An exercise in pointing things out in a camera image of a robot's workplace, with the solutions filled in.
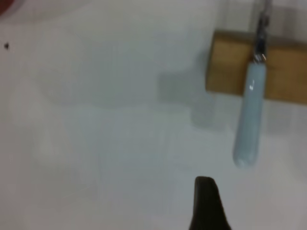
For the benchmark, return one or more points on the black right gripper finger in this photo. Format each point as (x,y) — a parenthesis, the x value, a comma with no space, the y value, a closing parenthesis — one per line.
(206,208)

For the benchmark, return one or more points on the red ceramic mug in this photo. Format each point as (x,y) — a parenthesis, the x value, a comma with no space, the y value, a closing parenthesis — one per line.
(6,4)

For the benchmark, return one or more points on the arched wooden block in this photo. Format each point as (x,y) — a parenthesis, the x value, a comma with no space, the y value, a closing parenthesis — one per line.
(227,67)

